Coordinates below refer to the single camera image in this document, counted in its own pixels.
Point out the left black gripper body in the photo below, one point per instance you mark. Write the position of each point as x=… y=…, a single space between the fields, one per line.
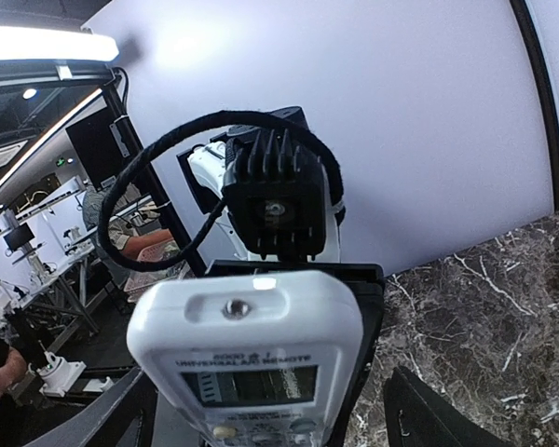
x=367 y=283

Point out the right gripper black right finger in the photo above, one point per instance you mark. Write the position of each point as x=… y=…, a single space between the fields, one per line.
x=417 y=416

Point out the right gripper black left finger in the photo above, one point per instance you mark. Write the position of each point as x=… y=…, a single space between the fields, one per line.
x=106 y=420

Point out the white remote control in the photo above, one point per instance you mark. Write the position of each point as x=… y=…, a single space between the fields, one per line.
x=259 y=360

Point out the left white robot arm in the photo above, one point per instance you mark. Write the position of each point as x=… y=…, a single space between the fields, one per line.
x=204 y=166

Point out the person in background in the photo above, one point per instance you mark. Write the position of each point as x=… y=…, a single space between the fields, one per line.
x=122 y=233

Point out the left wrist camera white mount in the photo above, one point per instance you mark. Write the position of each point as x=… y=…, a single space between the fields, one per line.
x=278 y=199

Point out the right black frame post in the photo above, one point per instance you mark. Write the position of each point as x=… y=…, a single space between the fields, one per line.
x=543 y=83

